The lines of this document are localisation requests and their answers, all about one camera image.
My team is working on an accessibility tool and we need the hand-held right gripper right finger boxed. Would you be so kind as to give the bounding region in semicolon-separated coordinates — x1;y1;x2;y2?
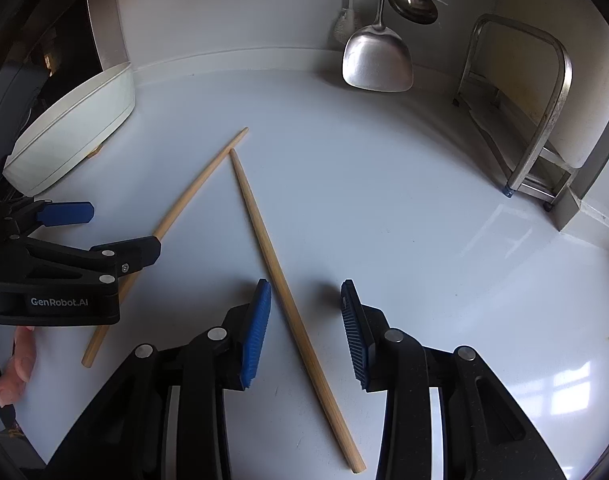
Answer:
340;280;567;480

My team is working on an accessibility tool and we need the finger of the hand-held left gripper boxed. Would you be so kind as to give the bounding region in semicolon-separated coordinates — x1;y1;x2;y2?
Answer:
4;199;95;233
19;236;162;286

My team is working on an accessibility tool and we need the metal rack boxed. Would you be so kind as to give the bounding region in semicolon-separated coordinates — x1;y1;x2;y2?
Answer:
451;14;575;211

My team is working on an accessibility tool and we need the single wooden chopstick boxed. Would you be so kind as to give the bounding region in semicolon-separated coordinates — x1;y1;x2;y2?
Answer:
81;127;249;368
229;149;367;474

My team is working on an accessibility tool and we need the person's left hand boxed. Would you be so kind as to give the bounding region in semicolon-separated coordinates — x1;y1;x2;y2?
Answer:
0;327;39;408

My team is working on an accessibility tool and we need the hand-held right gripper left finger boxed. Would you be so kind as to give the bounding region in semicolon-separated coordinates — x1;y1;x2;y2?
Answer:
44;278;272;480

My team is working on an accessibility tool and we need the white round basin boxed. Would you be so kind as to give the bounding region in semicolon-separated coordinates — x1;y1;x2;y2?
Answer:
3;61;136;196

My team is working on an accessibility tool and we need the metal spatula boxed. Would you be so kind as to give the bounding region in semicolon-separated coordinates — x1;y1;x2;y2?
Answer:
341;0;415;93

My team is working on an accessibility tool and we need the white cutting board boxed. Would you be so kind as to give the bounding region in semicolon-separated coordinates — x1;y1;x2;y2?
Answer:
559;10;609;171

